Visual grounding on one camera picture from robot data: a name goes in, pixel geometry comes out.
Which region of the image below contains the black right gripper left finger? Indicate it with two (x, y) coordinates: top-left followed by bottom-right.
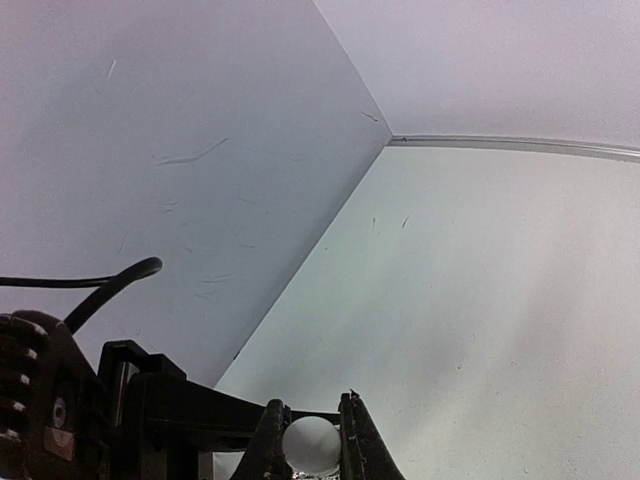
(232, 399), (292, 480)

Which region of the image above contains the table edge metal strip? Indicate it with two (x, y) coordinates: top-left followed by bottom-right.
(388, 135), (639, 164)

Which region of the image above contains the small nail polish bottle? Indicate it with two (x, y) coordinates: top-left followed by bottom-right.
(291, 468), (341, 480)

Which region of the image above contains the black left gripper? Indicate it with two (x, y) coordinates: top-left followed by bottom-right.
(98, 340), (266, 479)

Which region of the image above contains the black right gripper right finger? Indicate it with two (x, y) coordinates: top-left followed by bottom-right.
(339, 392), (405, 480)

